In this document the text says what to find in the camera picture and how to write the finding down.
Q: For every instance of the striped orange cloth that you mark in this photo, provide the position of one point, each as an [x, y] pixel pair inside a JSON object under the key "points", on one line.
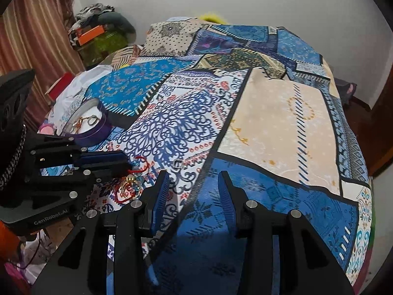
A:
{"points": [[126, 56]]}

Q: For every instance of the white crumpled cloth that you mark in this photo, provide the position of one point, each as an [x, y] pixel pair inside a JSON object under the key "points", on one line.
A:
{"points": [[77, 86]]}

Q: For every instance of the patchwork patterned bedspread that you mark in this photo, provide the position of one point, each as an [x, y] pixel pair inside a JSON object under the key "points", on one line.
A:
{"points": [[255, 101]]}

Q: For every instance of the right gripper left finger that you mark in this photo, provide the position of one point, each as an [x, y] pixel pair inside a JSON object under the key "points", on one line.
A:
{"points": [[79, 265]]}

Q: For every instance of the pink plush slipper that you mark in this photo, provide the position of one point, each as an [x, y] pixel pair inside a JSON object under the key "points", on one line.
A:
{"points": [[47, 129]]}

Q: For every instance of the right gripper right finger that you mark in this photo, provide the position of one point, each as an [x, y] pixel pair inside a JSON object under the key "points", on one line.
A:
{"points": [[284, 243]]}

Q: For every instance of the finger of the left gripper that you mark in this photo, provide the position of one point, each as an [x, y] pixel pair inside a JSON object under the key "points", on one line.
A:
{"points": [[106, 171], [101, 156]]}

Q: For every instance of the red box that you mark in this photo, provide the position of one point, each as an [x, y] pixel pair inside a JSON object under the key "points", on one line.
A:
{"points": [[59, 86]]}

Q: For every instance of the orange box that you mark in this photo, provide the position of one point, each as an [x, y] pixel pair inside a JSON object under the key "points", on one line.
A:
{"points": [[90, 35]]}

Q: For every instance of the pile of clothes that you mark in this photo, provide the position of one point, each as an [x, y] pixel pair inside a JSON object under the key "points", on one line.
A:
{"points": [[98, 14]]}

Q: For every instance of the yellow cloth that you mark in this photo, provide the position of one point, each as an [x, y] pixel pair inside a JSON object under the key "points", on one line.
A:
{"points": [[212, 18]]}

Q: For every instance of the striped brown curtain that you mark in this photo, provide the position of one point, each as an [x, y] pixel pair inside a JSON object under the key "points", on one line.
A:
{"points": [[34, 35]]}

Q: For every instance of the purple heart-shaped jewelry tin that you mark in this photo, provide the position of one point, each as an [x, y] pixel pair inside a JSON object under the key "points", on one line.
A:
{"points": [[89, 125]]}

